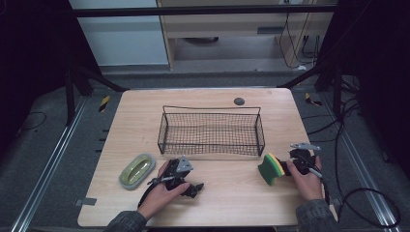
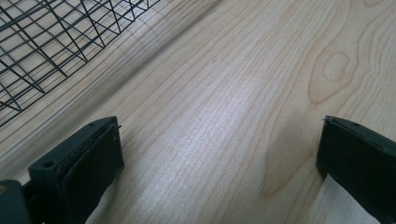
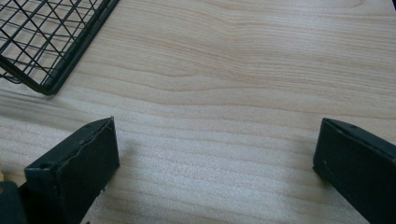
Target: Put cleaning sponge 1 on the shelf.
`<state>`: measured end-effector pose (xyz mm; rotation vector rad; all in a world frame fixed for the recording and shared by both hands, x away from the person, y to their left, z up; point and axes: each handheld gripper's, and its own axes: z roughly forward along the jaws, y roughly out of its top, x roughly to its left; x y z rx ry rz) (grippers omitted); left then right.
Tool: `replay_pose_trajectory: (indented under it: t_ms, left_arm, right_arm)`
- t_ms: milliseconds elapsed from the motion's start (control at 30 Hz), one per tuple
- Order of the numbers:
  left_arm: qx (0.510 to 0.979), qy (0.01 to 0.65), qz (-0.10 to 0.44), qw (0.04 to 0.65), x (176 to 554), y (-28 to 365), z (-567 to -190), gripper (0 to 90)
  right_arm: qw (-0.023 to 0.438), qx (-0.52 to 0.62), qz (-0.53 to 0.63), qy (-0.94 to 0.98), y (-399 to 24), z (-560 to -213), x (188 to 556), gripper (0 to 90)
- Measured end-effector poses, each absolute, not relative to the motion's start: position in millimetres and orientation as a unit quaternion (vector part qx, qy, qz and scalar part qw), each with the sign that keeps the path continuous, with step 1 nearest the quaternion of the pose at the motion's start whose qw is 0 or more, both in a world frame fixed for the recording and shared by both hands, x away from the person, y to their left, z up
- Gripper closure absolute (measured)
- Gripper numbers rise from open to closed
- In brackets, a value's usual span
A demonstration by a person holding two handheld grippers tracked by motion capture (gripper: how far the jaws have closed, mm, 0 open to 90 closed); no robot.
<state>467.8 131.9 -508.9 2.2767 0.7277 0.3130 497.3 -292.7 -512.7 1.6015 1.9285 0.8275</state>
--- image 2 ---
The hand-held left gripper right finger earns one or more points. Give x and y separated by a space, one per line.
358 161

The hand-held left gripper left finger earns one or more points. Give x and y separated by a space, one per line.
84 168

